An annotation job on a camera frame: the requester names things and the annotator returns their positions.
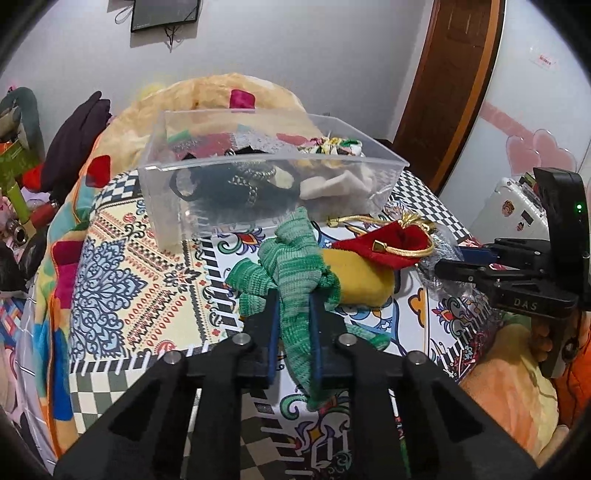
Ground brown wooden door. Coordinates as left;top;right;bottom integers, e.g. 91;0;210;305
392;0;507;191

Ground red bottle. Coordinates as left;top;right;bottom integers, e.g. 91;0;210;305
27;205;62;228

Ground patterned printed blanket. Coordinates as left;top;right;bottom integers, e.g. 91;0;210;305
68;164;509;480

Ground clear plastic bag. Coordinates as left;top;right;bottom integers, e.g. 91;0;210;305
416;216;479;304

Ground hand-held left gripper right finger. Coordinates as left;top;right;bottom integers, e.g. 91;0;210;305
309;294;539;480

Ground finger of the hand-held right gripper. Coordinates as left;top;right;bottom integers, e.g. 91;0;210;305
455;237;551;265
435;258;509;289

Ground black knitted cloth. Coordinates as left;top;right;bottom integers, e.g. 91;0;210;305
169;158;279;209

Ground green and red cloth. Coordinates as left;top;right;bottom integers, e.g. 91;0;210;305
167;129;237;155

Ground peach yellow pillow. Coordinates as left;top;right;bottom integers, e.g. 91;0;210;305
459;314;571;460

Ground dark purple garment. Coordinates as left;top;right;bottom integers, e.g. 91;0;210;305
41;91;113;205

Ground wall-mounted black screen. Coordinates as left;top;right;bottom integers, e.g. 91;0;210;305
130;0;204;33

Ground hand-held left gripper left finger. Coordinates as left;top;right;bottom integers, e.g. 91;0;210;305
53;292;281;480

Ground green cardboard box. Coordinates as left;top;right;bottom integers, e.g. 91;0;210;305
0;141;37;186

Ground clear plastic box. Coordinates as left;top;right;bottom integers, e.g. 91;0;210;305
137;109;411;252

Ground yellow plush toy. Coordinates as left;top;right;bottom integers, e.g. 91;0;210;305
320;248;403;311

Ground white suitcase with stickers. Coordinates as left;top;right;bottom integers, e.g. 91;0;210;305
470;177;556;260

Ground person's right hand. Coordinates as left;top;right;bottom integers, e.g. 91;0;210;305
530;322;556;368

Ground grey green plush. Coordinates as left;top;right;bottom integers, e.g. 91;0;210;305
0;87;46;155

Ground green knitted sock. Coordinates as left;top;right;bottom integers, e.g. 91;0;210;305
225;206;391;412

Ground colourful fabric scrunchie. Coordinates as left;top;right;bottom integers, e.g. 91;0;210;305
297;136;366;158

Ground red velvet pouch gold cord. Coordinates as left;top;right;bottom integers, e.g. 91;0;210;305
327;210;437;271

